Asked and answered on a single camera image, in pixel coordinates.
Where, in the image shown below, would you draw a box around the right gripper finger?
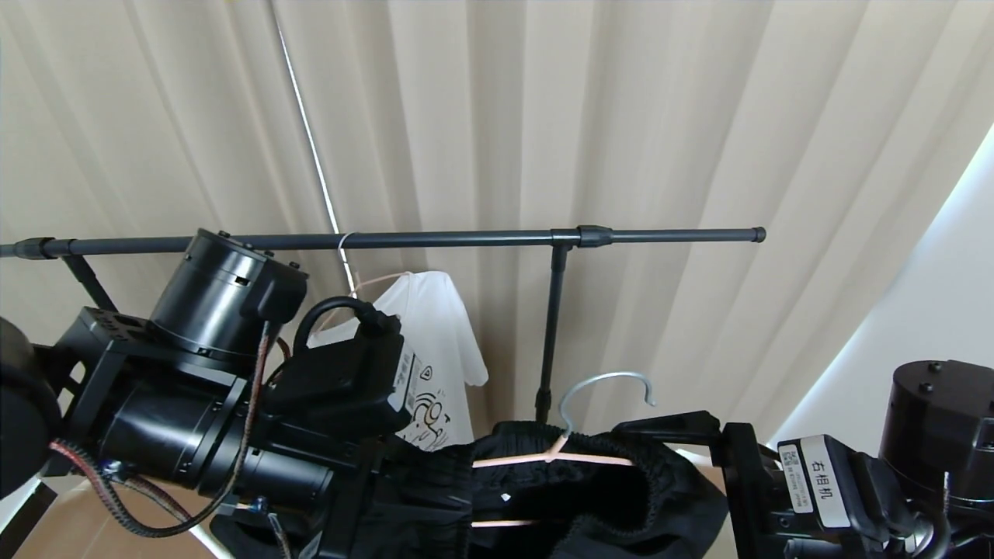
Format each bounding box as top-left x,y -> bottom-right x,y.
613,411 -> 728,450

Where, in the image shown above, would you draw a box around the black cable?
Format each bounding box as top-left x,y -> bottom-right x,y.
292,296 -> 401,370

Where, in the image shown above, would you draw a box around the beige curtain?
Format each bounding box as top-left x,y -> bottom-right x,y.
0,0 -> 994,445

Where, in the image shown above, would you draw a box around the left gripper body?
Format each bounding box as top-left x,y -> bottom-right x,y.
101,379 -> 391,559

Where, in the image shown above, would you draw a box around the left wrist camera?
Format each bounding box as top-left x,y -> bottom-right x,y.
262,309 -> 417,438

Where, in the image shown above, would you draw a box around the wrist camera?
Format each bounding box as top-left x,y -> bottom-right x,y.
775,433 -> 919,546
262,309 -> 417,438

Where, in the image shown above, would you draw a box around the black clothes rack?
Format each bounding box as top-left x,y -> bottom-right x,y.
0,225 -> 769,425

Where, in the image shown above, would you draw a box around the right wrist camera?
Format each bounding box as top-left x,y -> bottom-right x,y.
775,433 -> 919,546

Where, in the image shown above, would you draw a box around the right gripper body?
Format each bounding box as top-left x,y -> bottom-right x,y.
721,422 -> 934,559

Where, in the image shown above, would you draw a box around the white printed t-shirt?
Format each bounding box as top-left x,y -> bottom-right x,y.
307,270 -> 491,453

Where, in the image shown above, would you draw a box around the pink clothes hanger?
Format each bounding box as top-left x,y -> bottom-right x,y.
469,370 -> 658,531
311,231 -> 415,337

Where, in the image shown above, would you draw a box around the black shorts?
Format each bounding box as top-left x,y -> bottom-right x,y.
210,422 -> 732,559

